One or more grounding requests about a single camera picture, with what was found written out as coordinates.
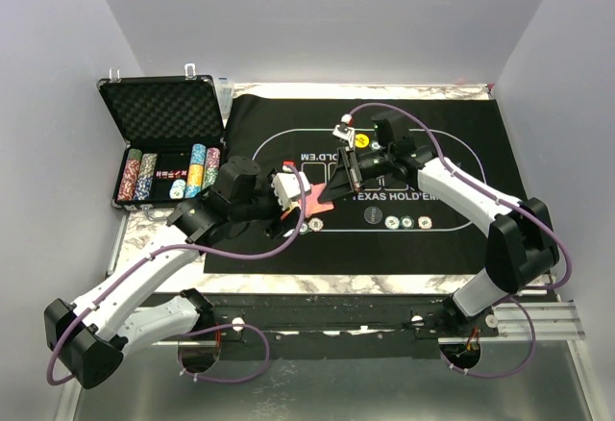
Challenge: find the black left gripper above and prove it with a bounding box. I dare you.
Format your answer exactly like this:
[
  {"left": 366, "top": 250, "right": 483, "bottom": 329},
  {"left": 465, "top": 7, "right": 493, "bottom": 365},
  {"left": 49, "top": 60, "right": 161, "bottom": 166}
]
[{"left": 231, "top": 168, "right": 303, "bottom": 237}]

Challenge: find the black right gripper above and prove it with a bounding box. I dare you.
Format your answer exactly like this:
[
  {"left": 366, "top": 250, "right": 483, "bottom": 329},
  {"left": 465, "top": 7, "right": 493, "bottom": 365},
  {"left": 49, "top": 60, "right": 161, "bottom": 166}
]
[{"left": 320, "top": 146, "right": 394, "bottom": 205}]

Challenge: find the red white chip stack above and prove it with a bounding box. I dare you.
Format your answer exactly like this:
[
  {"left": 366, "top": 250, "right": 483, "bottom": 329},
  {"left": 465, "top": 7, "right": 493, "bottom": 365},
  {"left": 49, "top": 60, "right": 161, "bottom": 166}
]
[{"left": 117, "top": 158, "right": 140, "bottom": 201}]

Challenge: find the black poker table mat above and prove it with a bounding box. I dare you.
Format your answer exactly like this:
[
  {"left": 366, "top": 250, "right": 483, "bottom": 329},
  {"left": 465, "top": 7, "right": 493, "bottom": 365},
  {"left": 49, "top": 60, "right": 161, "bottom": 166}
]
[{"left": 204, "top": 95, "right": 526, "bottom": 275}]

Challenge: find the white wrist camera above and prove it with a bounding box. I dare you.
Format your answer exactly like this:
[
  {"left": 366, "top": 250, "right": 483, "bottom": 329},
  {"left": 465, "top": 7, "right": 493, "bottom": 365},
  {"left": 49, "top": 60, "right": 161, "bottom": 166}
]
[
  {"left": 332, "top": 113, "right": 356, "bottom": 148},
  {"left": 271, "top": 172, "right": 301, "bottom": 210}
]

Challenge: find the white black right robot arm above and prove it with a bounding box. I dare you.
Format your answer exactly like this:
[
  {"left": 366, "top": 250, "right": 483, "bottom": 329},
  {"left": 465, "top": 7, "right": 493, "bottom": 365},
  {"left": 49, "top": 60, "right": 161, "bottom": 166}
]
[{"left": 319, "top": 112, "right": 559, "bottom": 336}]

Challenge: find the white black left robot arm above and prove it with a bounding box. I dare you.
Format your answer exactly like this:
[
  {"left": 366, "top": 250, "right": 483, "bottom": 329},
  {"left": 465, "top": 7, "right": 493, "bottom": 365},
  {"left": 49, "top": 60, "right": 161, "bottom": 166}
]
[{"left": 43, "top": 157, "right": 310, "bottom": 388}]

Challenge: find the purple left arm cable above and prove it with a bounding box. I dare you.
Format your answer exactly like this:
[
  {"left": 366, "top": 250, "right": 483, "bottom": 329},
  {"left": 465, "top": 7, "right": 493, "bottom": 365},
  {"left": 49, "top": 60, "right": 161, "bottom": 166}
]
[{"left": 46, "top": 164, "right": 308, "bottom": 386}]

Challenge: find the yellow big blind button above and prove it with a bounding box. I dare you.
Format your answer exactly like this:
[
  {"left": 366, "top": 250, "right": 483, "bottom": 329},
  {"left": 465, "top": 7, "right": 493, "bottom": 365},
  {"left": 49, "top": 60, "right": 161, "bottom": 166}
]
[{"left": 355, "top": 134, "right": 370, "bottom": 149}]

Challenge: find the white green chip stack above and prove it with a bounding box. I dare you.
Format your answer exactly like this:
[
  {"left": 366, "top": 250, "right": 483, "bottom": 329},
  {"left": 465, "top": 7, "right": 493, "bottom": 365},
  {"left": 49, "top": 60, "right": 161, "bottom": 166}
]
[{"left": 169, "top": 179, "right": 186, "bottom": 200}]

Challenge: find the red backed card deck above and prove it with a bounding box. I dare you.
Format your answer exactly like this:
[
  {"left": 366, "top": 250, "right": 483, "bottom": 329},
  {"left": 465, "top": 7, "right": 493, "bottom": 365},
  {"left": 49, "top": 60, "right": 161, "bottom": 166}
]
[{"left": 283, "top": 183, "right": 334, "bottom": 218}]

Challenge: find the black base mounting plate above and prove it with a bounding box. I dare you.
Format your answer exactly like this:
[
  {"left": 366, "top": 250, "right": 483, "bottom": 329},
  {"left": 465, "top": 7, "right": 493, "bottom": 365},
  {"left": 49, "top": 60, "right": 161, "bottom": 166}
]
[{"left": 197, "top": 293, "right": 499, "bottom": 360}]

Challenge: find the pink green chip stack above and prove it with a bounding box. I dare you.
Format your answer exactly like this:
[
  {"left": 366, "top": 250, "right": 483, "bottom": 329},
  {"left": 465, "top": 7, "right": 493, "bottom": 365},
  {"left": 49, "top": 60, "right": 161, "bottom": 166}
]
[{"left": 202, "top": 147, "right": 221, "bottom": 189}]

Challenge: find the red white poker chip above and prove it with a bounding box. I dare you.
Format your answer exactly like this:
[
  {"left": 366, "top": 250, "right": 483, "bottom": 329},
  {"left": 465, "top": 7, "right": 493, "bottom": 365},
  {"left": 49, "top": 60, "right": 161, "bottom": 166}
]
[
  {"left": 308, "top": 217, "right": 324, "bottom": 232},
  {"left": 417, "top": 216, "right": 432, "bottom": 230}
]

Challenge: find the yellow white chip stack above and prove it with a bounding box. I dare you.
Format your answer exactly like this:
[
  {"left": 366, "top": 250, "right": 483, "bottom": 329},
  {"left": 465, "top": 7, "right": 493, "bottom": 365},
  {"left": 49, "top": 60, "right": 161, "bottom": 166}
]
[{"left": 184, "top": 163, "right": 204, "bottom": 198}]

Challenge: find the aluminium extrusion rail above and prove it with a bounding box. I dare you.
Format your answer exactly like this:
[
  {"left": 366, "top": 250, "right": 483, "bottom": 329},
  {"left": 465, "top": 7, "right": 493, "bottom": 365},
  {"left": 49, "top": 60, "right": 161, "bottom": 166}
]
[{"left": 114, "top": 300, "right": 586, "bottom": 348}]

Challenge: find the light blue chip stack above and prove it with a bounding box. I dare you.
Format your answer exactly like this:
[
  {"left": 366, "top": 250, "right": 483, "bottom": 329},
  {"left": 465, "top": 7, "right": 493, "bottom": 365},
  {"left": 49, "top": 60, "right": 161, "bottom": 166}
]
[{"left": 190, "top": 143, "right": 207, "bottom": 166}]

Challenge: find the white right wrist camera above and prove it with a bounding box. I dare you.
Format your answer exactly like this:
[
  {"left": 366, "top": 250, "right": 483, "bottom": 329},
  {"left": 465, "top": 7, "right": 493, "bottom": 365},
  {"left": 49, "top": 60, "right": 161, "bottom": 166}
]
[{"left": 332, "top": 113, "right": 356, "bottom": 148}]

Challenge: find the red dice row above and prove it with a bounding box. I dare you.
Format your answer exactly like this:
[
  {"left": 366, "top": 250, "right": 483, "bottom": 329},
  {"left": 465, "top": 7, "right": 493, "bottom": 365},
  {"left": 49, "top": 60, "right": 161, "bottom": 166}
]
[{"left": 155, "top": 169, "right": 188, "bottom": 180}]

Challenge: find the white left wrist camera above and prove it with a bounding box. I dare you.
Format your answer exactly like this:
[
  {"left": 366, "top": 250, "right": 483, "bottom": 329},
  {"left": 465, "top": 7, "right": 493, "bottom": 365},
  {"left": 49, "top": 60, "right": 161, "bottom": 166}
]
[{"left": 271, "top": 172, "right": 301, "bottom": 210}]

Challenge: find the black aluminium chip case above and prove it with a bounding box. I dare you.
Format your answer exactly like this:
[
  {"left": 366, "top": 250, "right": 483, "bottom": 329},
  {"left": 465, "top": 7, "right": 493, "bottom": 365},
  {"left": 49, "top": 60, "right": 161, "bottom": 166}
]
[{"left": 96, "top": 63, "right": 226, "bottom": 211}]

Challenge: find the black dealer button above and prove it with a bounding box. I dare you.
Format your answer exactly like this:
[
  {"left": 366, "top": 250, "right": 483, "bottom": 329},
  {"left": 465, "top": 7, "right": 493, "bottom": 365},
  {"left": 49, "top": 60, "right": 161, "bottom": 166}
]
[{"left": 363, "top": 206, "right": 383, "bottom": 225}]

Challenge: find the blue white chip stack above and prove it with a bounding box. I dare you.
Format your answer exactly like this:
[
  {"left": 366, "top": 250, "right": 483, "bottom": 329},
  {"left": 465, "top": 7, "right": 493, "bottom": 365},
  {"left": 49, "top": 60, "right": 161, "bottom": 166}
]
[{"left": 133, "top": 153, "right": 158, "bottom": 200}]

